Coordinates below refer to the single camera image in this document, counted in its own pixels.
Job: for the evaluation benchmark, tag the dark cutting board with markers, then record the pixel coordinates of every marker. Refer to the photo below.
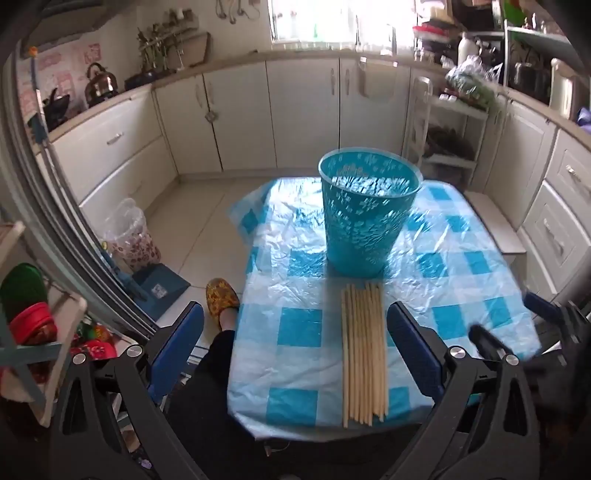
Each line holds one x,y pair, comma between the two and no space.
201,50

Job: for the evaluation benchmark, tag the white sink base cabinet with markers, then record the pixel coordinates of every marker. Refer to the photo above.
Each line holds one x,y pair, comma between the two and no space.
286,110

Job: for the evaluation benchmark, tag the blue snack bag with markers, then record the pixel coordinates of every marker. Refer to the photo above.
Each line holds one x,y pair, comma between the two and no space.
585,127

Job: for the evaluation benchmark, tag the white electric water boiler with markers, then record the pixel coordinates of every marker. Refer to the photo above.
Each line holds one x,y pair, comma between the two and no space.
562,90

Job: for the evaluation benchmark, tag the blue checked plastic tablecloth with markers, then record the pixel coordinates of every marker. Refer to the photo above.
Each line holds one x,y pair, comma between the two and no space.
286,281

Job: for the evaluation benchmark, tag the bag of green vegetables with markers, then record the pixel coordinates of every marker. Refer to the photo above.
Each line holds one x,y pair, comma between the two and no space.
471,83

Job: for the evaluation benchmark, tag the red plastic basin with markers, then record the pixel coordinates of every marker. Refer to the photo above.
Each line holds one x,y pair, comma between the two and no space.
34,323

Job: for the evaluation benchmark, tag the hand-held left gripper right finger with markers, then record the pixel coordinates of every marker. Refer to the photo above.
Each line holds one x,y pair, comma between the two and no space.
415,350

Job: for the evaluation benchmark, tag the white panelled drawer cabinet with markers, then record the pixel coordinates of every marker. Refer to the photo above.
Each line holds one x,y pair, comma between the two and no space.
549,194

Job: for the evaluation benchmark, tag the metal stovetop kettle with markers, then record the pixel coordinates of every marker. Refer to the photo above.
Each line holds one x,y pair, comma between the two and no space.
101,85

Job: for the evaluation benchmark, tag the sink faucet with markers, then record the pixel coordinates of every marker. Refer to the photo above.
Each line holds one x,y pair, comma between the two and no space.
393,41

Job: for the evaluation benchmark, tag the green plastic basin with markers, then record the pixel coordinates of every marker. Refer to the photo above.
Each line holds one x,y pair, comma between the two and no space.
23,286

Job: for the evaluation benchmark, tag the yellow floral slipper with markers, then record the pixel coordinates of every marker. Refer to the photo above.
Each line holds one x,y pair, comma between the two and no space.
222,300

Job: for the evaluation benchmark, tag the kitchen window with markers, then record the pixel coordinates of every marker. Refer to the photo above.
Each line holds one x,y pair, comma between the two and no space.
332,21

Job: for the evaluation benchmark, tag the white thermos bottle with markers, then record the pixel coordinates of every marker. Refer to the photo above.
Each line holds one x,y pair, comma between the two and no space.
467,50

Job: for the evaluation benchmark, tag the black wok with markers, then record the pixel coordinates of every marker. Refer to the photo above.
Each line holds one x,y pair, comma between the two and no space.
56,110

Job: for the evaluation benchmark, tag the clear bag on floor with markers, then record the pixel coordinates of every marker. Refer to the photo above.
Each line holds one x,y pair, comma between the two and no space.
134,244

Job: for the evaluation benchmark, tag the white shelf cart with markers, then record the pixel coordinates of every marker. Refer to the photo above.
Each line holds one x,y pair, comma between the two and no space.
455,138

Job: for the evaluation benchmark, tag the grey sliding door frame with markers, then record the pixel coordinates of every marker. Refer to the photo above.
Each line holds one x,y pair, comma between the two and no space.
60,221

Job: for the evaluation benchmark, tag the white drawer cabinet by stove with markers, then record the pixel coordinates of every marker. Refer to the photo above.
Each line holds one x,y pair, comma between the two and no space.
111,138

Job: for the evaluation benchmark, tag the metal counter shelf rack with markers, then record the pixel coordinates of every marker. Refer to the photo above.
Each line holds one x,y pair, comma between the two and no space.
545,39

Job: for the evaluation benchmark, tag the stack of food containers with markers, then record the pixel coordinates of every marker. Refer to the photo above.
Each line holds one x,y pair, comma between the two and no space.
431,44

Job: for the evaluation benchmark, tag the person's leg in black trousers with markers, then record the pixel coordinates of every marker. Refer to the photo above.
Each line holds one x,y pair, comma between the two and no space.
221,355

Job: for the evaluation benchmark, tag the pink wall stickers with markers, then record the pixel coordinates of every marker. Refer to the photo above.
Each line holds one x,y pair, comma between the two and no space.
55,64

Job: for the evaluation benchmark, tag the wall utensil rack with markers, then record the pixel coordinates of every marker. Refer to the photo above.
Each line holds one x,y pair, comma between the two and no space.
159,46

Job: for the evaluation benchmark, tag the black cooking pot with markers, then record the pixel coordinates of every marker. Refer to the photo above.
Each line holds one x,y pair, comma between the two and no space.
137,81

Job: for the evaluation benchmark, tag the white frame storage rack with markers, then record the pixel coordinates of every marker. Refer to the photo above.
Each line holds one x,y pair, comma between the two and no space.
55,360

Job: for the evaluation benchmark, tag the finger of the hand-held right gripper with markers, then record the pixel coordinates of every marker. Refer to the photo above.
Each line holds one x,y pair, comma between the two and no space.
541,307
484,340

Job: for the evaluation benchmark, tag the teal plastic basket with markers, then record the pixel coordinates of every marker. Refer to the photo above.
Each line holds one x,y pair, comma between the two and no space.
360,230

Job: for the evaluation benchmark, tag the row of wooden chopsticks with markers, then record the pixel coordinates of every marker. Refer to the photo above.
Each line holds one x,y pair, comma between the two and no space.
362,360

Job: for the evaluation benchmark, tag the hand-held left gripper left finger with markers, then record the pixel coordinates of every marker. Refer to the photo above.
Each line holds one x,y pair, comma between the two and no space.
173,350

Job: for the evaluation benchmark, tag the white step stool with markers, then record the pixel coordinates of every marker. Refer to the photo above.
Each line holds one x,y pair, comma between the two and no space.
496,221

